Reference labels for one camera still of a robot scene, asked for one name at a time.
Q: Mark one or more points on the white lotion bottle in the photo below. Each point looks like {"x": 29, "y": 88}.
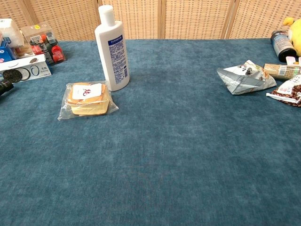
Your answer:
{"x": 113, "y": 54}

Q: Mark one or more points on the pink white small packet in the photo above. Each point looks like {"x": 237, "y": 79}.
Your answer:
{"x": 292, "y": 60}

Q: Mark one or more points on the bagged sliced bread toast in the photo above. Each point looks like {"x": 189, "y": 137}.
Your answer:
{"x": 88, "y": 100}

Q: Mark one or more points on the white tissue pack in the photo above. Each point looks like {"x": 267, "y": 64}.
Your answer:
{"x": 9, "y": 31}

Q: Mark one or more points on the white cookie box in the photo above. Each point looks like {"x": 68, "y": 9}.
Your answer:
{"x": 23, "y": 68}

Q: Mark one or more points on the grey white snack bag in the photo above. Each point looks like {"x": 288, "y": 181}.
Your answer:
{"x": 244, "y": 78}

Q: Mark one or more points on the black cylindrical object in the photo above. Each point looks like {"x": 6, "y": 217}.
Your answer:
{"x": 4, "y": 86}

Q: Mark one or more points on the brown patterned snack bag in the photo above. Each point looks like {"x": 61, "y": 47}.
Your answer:
{"x": 288, "y": 91}

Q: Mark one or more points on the clear box of red-black items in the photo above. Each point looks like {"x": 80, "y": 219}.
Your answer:
{"x": 44, "y": 43}

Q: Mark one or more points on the yellow plush toy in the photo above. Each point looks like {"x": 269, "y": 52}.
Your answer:
{"x": 295, "y": 33}

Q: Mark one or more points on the dark sauce bottle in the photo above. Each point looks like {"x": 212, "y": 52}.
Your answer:
{"x": 282, "y": 46}

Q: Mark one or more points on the blue velvet tablecloth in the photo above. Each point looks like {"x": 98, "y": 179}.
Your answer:
{"x": 150, "y": 141}

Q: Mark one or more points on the blue carton box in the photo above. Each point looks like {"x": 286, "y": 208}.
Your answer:
{"x": 5, "y": 53}

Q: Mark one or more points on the tan cylindrical snack pack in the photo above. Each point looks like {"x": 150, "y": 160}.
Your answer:
{"x": 282, "y": 70}

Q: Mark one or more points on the woven rattan folding screen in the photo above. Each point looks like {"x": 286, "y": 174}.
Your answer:
{"x": 150, "y": 18}

